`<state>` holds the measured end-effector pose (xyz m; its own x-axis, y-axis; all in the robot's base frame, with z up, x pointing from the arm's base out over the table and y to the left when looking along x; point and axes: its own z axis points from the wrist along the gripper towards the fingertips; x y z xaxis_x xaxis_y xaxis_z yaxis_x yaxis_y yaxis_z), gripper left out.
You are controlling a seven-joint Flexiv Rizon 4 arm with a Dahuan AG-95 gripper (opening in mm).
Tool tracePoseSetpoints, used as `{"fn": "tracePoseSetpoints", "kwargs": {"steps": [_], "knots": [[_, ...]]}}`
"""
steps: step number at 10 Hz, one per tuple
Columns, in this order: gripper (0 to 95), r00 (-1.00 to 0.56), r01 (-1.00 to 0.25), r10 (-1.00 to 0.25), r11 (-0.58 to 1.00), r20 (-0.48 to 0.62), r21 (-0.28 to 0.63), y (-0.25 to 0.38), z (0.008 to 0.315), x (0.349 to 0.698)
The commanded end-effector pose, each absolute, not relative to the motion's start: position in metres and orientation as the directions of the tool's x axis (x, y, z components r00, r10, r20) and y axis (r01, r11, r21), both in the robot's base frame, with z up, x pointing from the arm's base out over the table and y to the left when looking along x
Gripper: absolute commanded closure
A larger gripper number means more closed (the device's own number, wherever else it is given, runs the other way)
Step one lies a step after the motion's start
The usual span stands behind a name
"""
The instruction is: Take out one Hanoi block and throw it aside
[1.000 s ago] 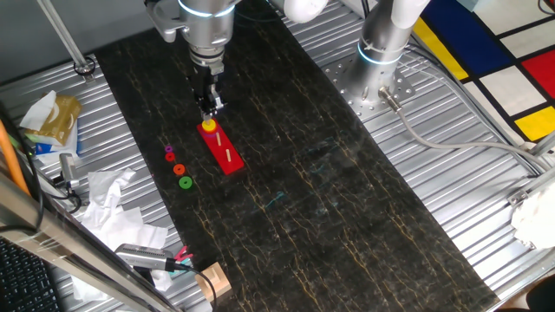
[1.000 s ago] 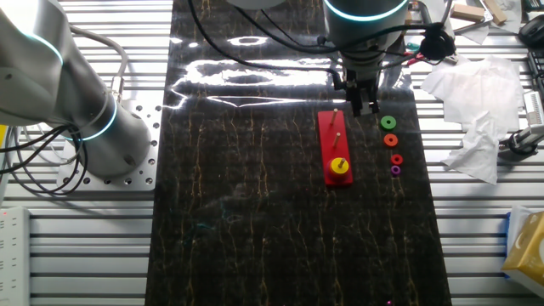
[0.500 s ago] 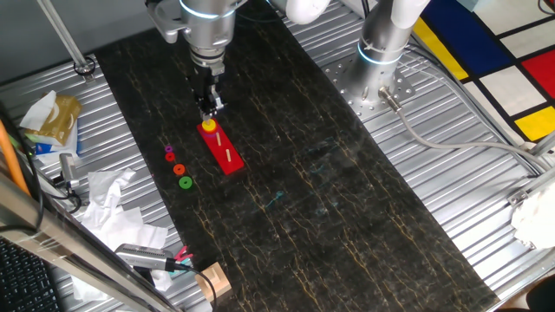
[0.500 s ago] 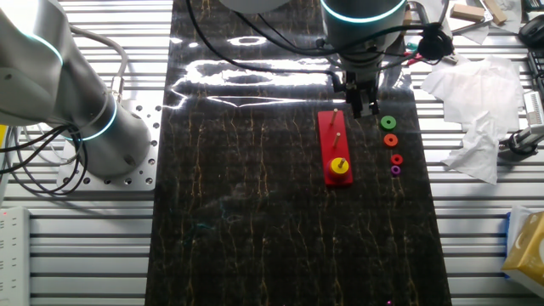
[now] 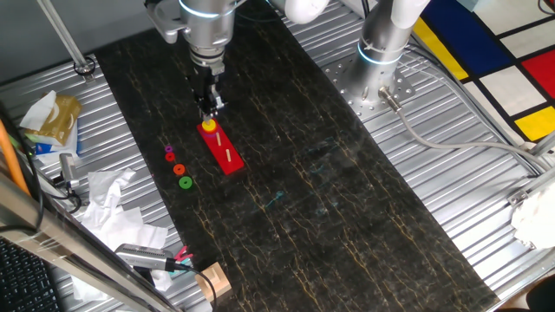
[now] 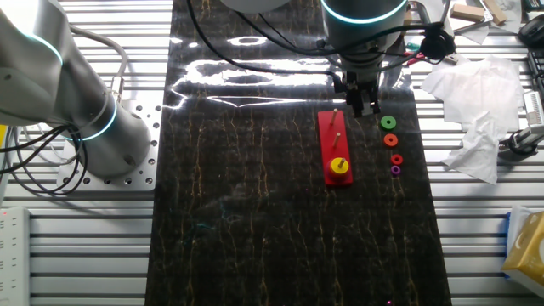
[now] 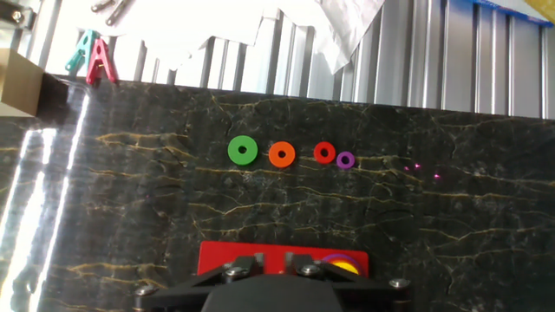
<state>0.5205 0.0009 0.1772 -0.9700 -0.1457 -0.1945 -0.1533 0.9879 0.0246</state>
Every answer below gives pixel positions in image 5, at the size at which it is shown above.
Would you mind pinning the white cloth bundle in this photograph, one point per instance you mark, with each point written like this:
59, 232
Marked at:
533, 221

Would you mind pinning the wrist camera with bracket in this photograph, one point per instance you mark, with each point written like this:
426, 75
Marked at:
162, 21

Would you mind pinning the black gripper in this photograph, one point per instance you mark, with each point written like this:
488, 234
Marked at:
206, 80

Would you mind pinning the silver camera on tripod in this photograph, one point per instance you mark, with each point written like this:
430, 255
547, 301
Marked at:
67, 167

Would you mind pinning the black marble pattern mat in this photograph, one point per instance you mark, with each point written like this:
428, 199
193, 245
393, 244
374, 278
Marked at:
303, 216

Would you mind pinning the pink plastic clip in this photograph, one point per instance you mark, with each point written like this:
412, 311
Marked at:
182, 255

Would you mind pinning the gold tissue box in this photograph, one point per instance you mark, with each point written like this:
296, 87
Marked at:
60, 117

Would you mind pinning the dark round object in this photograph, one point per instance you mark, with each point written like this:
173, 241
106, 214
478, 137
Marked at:
542, 299

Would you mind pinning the Mondrian pattern panel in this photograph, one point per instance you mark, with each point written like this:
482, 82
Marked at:
468, 39

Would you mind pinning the black keyboard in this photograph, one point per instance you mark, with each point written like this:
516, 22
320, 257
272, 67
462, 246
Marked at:
26, 281

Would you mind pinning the notched wooden block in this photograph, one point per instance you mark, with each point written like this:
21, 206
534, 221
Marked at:
217, 281

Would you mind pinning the small crumpled white tissue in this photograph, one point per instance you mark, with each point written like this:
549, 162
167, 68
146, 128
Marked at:
104, 186

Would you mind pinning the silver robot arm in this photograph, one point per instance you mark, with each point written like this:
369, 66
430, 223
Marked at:
381, 56

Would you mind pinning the blue tissue pack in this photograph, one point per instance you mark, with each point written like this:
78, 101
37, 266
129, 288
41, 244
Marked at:
43, 149

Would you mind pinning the teal plastic clip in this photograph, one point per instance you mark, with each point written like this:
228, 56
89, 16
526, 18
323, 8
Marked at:
180, 271

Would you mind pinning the aluminium frame beam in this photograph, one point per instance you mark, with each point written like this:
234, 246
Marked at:
65, 242

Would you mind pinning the metal stand pole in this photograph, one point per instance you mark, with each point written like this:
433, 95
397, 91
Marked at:
65, 39

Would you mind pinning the orange pole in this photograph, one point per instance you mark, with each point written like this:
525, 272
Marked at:
11, 160

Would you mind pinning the large crumpled white tissue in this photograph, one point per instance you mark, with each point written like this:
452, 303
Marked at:
126, 234

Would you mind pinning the silver ribbed device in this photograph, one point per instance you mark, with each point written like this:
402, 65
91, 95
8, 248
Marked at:
139, 255

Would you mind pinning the red Hanoi base with pegs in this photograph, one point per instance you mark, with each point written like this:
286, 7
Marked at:
219, 149

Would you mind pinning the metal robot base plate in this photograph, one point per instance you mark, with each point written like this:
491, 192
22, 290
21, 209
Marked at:
342, 82

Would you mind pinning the aluminium profile bracket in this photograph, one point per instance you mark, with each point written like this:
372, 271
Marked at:
533, 184

